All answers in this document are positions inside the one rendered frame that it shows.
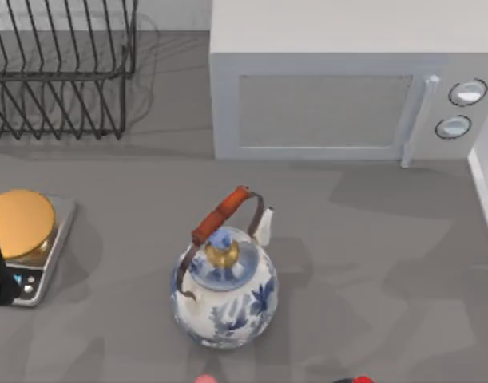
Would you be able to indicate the small microwave knob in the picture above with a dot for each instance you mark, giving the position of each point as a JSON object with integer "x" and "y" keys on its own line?
{"x": 453, "y": 127}

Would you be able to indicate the large microwave knob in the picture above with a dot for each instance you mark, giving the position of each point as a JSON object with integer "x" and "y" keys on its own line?
{"x": 467, "y": 92}

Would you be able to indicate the pink round object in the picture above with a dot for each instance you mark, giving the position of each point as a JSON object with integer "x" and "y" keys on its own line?
{"x": 205, "y": 379}

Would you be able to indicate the grey kitchen scale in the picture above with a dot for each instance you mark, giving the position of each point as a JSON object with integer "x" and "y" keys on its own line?
{"x": 54, "y": 255}

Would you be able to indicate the red and black object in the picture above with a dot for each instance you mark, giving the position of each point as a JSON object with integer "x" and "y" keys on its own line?
{"x": 357, "y": 379}

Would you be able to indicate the pale microwave oven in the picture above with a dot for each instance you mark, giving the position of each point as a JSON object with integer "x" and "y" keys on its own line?
{"x": 307, "y": 36}

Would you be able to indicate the jar with gold lid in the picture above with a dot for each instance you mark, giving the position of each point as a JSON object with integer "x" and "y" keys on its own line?
{"x": 24, "y": 223}

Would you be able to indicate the blue and white teapot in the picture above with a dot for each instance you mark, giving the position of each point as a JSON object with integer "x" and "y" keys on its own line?
{"x": 231, "y": 295}

